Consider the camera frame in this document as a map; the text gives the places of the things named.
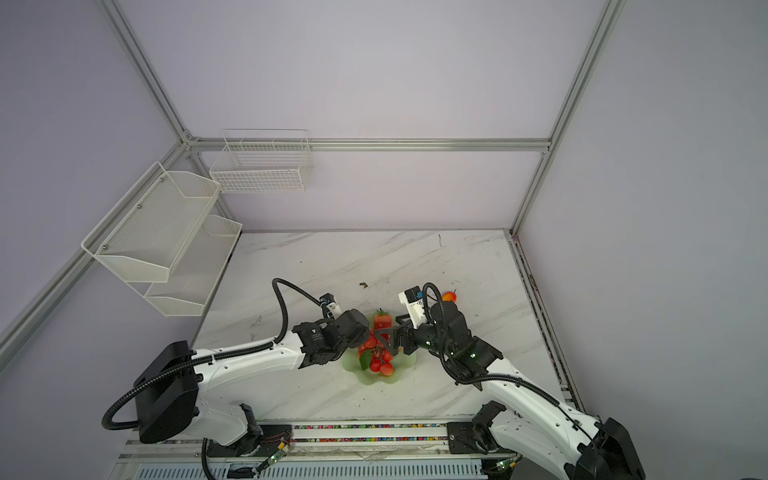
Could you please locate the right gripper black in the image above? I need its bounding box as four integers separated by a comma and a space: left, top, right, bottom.
373, 311, 452, 358

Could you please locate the red strawberry fake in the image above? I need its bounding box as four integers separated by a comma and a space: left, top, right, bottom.
373, 309, 393, 330

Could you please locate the red cherry cluster fake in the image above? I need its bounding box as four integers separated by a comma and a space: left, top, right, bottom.
358, 334, 395, 377

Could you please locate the orange yellow mango fake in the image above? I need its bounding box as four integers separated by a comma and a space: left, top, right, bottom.
441, 291, 457, 303

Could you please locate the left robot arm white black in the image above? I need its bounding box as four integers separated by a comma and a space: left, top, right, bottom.
135, 309, 370, 453

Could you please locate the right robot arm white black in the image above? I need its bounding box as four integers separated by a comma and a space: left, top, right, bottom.
388, 293, 646, 479

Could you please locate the green scalloped fruit bowl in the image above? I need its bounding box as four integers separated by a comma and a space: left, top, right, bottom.
341, 348, 418, 386

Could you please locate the white two-tier mesh shelf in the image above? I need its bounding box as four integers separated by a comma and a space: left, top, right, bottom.
81, 162, 242, 317

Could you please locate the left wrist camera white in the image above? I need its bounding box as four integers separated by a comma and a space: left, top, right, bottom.
320, 293, 343, 319

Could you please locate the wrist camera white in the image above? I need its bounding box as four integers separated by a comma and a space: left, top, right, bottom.
320, 293, 343, 319
398, 286, 427, 329

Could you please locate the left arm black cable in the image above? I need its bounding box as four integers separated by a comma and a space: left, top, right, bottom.
100, 277, 331, 480

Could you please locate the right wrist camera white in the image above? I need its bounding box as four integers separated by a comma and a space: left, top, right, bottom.
398, 286, 427, 329

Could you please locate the front aluminium rail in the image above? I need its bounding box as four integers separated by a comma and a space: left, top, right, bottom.
107, 416, 601, 480

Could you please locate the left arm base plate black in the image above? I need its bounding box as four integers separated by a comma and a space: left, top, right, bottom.
205, 424, 293, 458

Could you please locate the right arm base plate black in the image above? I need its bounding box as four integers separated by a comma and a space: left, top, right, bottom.
446, 422, 513, 455

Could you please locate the white wire basket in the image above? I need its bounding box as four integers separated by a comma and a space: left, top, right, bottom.
209, 129, 313, 194

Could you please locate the aluminium frame structure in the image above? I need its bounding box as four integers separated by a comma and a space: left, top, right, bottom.
1, 1, 608, 437

